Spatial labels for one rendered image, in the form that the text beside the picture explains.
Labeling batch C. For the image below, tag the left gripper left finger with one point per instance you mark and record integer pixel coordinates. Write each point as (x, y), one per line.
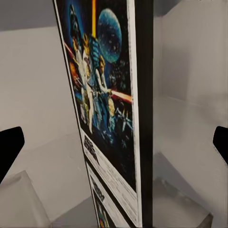
(11, 142)

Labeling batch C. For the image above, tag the poster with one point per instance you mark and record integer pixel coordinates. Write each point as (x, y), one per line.
(108, 51)

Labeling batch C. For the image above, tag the drop in sink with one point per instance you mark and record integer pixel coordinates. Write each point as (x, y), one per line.
(20, 206)

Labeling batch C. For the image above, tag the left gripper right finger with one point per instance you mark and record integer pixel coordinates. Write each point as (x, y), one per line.
(220, 140)

